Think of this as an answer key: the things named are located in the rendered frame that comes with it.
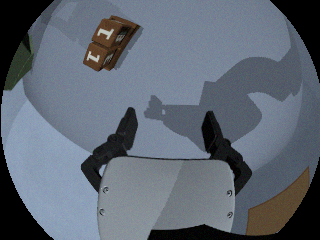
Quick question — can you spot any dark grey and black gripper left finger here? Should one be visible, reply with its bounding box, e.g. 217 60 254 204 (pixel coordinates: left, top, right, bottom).
81 107 138 194

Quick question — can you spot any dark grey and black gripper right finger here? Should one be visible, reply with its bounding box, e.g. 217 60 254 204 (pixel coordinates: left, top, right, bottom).
201 111 252 196

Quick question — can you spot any brown cube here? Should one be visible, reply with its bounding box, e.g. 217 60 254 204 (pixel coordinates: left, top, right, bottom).
91 18 132 48
83 42 118 72

